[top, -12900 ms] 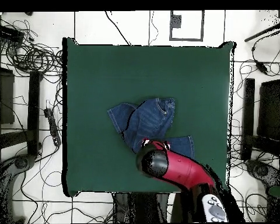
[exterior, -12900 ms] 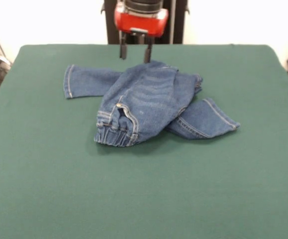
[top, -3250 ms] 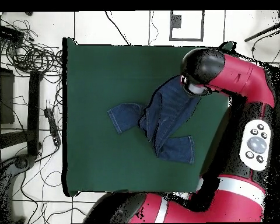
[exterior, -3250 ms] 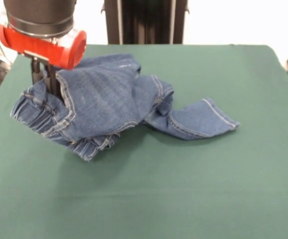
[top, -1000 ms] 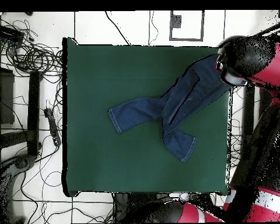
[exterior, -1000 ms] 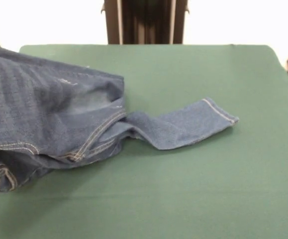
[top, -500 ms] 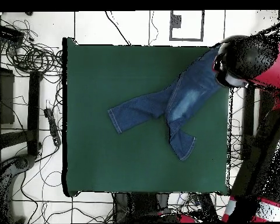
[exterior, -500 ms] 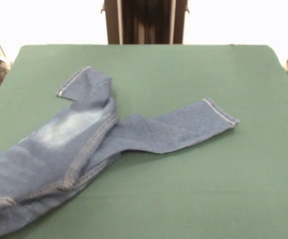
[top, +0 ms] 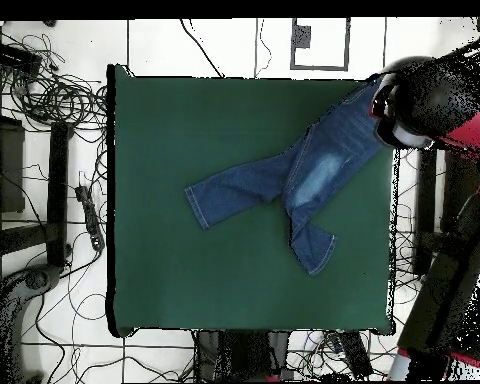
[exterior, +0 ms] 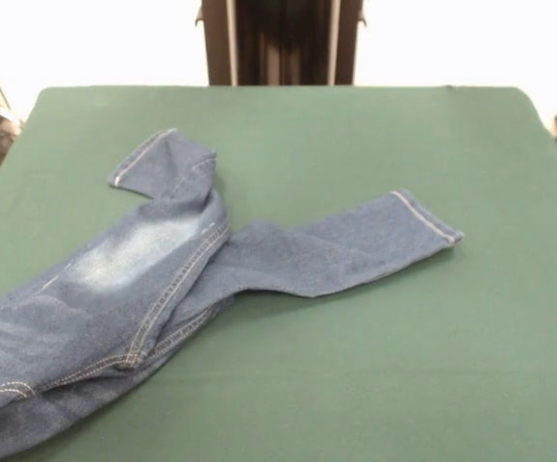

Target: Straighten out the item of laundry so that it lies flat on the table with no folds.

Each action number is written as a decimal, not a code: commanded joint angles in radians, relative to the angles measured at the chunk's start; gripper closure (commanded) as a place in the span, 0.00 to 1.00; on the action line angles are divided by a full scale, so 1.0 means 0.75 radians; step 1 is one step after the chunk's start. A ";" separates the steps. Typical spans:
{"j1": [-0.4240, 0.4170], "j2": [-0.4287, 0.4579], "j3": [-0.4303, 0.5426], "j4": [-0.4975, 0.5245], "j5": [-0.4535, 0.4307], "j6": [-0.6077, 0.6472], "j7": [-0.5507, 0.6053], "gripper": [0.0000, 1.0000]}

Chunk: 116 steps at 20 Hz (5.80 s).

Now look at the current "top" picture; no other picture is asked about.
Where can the blue denim jeans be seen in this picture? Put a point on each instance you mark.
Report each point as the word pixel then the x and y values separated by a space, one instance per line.
pixel 328 152

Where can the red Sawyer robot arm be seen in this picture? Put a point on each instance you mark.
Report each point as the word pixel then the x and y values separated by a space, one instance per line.
pixel 436 96

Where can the black flat box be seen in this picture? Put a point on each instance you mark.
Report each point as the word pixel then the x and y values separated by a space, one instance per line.
pixel 12 54

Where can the black stand bar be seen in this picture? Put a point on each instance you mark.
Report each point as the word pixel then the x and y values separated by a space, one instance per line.
pixel 58 192
pixel 427 188

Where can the dark square case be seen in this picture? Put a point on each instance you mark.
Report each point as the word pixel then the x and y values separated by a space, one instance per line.
pixel 8 168
pixel 460 180

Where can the dark green table cloth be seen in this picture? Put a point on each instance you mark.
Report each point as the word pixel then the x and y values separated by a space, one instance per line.
pixel 164 160

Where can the black power strip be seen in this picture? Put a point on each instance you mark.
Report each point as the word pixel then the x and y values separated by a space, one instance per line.
pixel 90 216
pixel 356 356

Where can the grey wheeled stand leg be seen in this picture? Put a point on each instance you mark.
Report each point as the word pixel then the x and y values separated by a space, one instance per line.
pixel 36 280

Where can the grey square frame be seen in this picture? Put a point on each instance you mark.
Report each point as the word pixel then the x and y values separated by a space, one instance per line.
pixel 320 68

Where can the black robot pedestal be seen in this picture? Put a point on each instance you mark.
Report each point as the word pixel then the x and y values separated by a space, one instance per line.
pixel 244 356

